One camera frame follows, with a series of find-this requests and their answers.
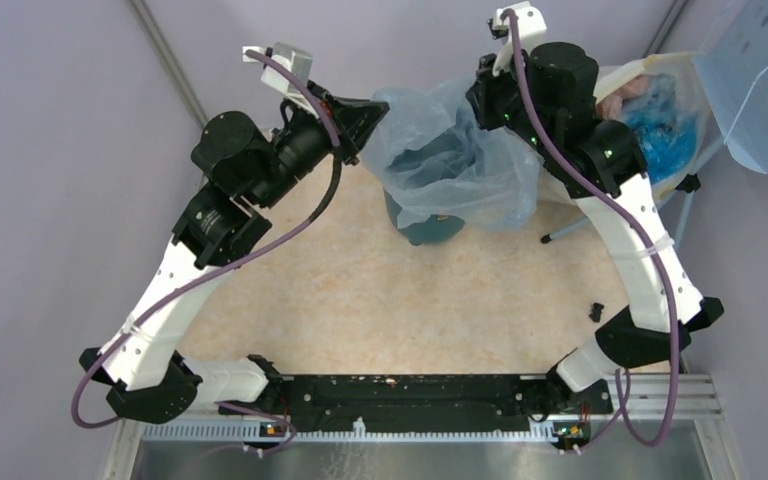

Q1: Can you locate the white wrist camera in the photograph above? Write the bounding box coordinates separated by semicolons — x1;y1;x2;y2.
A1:
242;42;318;117
488;1;547;76

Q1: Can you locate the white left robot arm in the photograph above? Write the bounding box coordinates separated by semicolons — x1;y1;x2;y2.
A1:
79;83;389;424

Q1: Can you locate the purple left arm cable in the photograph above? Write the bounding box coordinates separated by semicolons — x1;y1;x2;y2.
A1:
69;49;346;458

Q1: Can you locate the white perforated metal panel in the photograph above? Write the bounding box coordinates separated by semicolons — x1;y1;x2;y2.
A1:
694;0;768;174

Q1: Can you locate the large translucent bag of trash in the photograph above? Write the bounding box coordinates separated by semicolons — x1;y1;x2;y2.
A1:
594;52;712;202

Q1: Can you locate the white toothed cable rail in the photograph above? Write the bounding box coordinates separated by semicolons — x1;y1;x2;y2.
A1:
142;419;557;443

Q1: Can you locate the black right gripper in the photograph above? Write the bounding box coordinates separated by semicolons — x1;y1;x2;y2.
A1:
464;48;554;157

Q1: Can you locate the small black floor piece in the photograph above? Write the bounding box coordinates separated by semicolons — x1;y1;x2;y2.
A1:
588;302;605;323

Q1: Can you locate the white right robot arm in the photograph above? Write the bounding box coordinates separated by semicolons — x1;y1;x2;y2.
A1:
466;42;724;412

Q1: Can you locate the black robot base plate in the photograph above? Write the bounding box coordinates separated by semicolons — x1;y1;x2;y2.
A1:
253;374;614;434

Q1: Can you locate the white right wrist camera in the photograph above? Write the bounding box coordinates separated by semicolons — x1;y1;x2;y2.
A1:
488;1;547;76

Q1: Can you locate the teal plastic trash bin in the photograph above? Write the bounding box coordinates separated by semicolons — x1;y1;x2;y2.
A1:
383;189;466;246

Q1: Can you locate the translucent blue trash bag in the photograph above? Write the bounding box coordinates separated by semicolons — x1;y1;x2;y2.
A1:
360;77;542;231

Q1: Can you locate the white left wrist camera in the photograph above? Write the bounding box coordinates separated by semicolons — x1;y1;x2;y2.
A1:
242;42;318;117

